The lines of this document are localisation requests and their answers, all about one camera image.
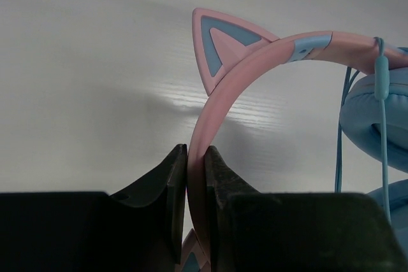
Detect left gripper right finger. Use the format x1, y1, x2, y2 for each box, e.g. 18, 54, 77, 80
205, 147, 405, 271

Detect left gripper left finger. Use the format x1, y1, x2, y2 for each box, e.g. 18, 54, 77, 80
1, 144, 187, 271

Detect pink blue cat-ear headphones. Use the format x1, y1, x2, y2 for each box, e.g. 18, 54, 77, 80
187, 8, 407, 266

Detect teal earbud cable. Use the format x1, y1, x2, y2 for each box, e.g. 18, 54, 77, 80
333, 36, 393, 222

